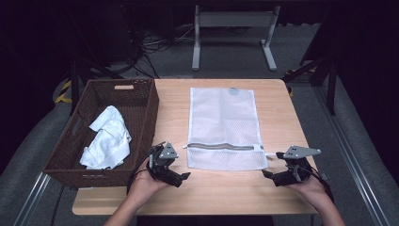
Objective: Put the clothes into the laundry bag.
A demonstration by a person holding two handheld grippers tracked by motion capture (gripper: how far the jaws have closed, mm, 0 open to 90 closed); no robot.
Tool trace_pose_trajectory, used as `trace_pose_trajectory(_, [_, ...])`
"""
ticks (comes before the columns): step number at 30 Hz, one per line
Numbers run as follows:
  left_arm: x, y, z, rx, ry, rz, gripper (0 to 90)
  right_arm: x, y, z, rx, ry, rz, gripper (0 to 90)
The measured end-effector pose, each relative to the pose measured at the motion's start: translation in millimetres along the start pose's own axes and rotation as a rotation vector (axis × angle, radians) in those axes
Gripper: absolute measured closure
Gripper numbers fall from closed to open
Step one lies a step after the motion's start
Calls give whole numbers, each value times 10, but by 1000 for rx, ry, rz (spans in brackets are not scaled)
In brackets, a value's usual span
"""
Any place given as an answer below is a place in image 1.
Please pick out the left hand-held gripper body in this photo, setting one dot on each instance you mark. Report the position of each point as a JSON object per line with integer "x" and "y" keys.
{"x": 163, "y": 163}

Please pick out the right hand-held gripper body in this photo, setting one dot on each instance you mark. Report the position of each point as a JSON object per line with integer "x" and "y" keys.
{"x": 298, "y": 166}

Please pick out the white garment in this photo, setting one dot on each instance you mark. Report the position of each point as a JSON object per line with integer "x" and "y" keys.
{"x": 108, "y": 141}

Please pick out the white mesh laundry bag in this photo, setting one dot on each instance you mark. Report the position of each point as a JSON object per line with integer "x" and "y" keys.
{"x": 222, "y": 125}

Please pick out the brown wicker basket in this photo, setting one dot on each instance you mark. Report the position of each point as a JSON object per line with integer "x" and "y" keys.
{"x": 125, "y": 103}

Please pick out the person's right hand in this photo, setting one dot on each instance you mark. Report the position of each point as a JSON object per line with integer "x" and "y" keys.
{"x": 309, "y": 190}

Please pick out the person's left hand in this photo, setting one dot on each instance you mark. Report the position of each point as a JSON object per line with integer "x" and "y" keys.
{"x": 146, "y": 185}

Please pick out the grey tape piece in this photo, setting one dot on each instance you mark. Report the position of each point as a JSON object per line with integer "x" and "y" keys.
{"x": 325, "y": 176}

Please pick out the black angled stand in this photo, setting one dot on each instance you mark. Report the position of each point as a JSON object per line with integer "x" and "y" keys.
{"x": 331, "y": 88}

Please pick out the black tripod stand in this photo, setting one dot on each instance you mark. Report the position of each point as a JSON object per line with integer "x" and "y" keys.
{"x": 75, "y": 81}

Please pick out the yellow black hazard tape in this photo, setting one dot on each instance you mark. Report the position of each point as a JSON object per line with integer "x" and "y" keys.
{"x": 64, "y": 91}

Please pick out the metal floor rail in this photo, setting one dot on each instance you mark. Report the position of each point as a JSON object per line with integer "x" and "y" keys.
{"x": 351, "y": 150}
{"x": 31, "y": 201}

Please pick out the white metal stand frame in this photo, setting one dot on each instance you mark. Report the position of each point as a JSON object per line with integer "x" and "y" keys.
{"x": 233, "y": 20}

